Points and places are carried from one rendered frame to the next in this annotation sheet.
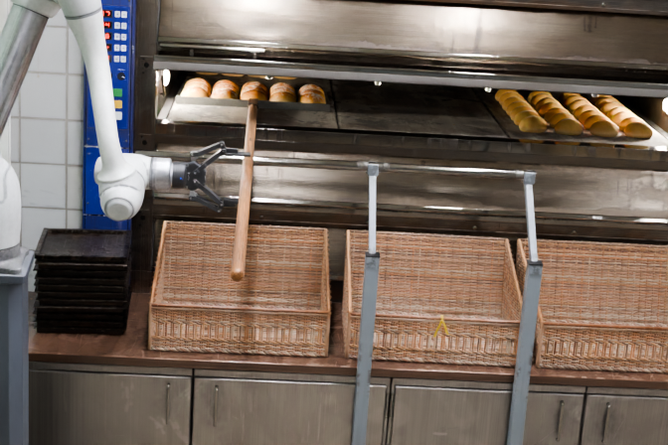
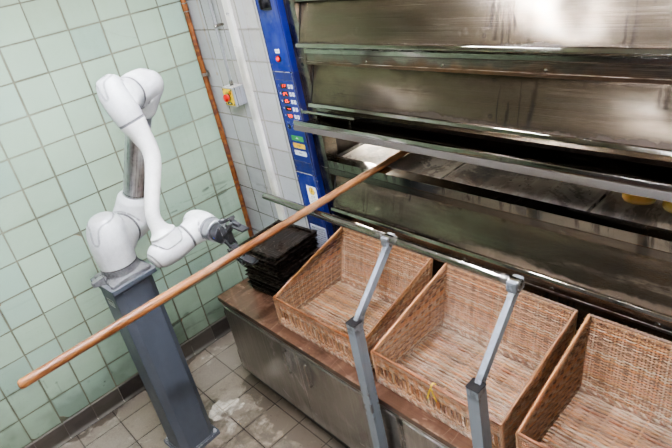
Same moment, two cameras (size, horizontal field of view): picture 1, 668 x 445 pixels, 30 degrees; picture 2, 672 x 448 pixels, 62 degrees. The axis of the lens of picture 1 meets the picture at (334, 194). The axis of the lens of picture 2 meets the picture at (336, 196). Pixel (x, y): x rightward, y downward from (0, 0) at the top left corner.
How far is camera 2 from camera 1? 296 cm
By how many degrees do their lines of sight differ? 52
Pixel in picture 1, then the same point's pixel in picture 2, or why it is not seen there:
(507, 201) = (578, 275)
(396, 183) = (480, 234)
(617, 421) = not seen: outside the picture
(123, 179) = (155, 241)
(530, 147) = (599, 228)
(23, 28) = not seen: hidden behind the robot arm
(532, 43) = (589, 120)
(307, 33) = (394, 102)
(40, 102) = (276, 140)
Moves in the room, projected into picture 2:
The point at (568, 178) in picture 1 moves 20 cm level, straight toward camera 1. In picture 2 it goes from (650, 267) to (604, 296)
